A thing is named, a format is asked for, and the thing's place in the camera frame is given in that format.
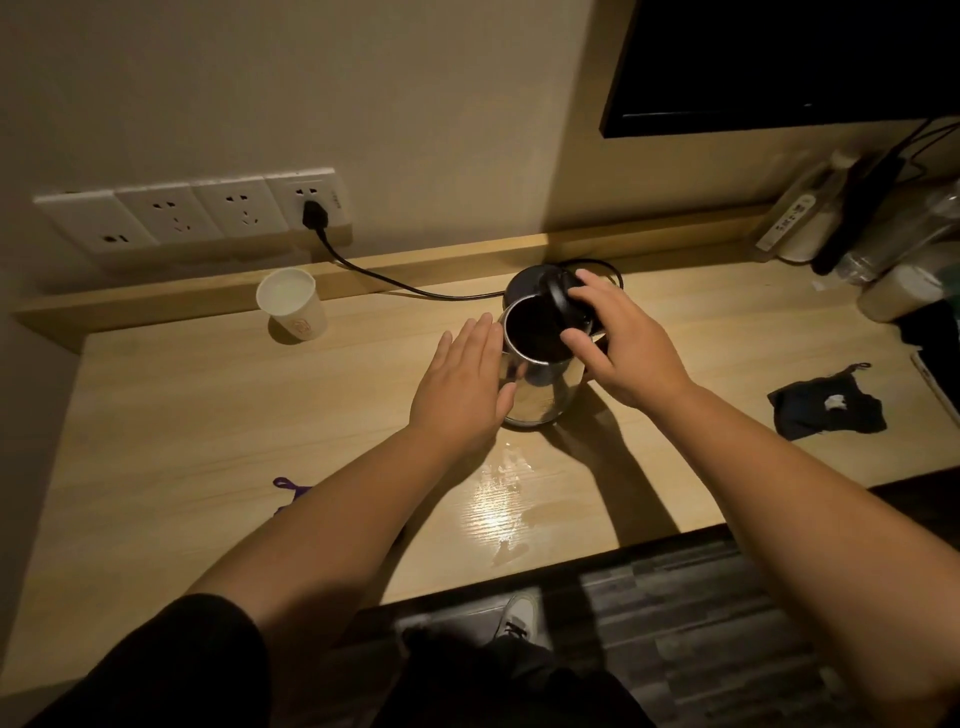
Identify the person's right hand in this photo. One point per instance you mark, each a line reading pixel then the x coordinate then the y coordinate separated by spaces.
pixel 637 356

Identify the person's left hand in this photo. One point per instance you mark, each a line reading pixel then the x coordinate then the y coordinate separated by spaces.
pixel 457 390

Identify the person's right thumb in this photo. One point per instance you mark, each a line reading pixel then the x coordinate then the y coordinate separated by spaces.
pixel 583 346

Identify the person's left middle finger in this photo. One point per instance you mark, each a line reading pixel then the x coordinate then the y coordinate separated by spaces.
pixel 478 341

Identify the person's left little finger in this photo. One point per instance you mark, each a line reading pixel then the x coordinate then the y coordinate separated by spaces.
pixel 439 354

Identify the person's left thumb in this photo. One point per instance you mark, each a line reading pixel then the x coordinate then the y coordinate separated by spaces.
pixel 508 403

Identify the steel electric kettle black lid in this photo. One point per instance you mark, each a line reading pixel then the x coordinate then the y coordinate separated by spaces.
pixel 536 375

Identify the person's right forearm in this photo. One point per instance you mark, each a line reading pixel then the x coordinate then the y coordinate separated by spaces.
pixel 810 525

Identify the person's left forearm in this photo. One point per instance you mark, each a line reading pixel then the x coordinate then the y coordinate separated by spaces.
pixel 337 540

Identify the white paper cup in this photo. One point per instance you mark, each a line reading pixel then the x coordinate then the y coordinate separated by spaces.
pixel 294 304

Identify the white shoe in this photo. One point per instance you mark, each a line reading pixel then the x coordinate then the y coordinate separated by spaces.
pixel 519 619

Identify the black cloth pouch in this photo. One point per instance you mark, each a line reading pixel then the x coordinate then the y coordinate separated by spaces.
pixel 814 409

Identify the black trousers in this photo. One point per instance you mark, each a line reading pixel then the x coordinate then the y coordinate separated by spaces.
pixel 510 686

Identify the black hair dryer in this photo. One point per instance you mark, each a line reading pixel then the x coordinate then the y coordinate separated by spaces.
pixel 855 214

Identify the clear plastic bottle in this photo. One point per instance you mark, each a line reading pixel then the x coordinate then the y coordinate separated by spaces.
pixel 896 236

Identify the plastic bottle with white label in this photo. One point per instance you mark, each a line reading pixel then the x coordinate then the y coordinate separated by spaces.
pixel 911 285

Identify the black bag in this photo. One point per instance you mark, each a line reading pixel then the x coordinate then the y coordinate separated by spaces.
pixel 937 352

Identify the black sleeve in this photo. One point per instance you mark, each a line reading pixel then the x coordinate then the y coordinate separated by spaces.
pixel 165 667

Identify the white wall socket panel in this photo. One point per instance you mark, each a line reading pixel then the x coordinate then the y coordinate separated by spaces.
pixel 240 204
pixel 171 212
pixel 97 223
pixel 330 191

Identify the black wall television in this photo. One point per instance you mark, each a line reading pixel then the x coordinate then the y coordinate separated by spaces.
pixel 772 60

